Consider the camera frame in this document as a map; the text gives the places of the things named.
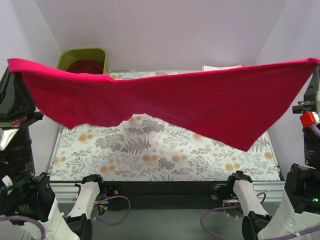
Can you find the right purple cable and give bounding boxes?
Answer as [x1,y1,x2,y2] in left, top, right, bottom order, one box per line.
[199,122,320,240]

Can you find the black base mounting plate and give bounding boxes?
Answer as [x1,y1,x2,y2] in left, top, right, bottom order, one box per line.
[97,181,238,210]

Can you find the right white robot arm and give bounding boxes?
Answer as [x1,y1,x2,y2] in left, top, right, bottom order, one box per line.
[226,65,320,240]

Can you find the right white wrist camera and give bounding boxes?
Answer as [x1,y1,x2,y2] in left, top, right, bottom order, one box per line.
[299,111,320,128]

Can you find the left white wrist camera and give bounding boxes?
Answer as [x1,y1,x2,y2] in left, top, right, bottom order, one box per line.
[0,128,19,151]

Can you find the purple cable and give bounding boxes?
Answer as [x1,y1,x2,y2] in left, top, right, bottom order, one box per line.
[0,194,132,240]
[199,122,320,240]

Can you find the folded white t shirt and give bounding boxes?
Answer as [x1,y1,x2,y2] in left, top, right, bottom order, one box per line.
[202,64,242,72]

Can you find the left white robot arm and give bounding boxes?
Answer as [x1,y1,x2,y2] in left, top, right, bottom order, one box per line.
[0,70,107,240]

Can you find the aluminium frame rail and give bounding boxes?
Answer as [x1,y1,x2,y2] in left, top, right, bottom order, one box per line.
[50,181,80,203]

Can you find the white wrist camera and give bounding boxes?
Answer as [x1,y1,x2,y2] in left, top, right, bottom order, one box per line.
[0,128,19,151]
[299,111,320,128]

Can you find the dark maroon t shirt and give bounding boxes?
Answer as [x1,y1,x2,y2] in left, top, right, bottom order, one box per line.
[66,59,104,75]

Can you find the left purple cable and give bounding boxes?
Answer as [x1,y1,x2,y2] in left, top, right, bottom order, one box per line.
[0,194,132,240]

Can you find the bright red t shirt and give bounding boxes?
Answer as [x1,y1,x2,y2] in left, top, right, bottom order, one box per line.
[7,58,320,151]

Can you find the floral patterned table mat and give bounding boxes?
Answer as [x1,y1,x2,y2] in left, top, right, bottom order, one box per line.
[48,70,280,182]

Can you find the olive green plastic bin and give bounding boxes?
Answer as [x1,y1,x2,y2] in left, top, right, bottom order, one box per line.
[57,47,109,75]

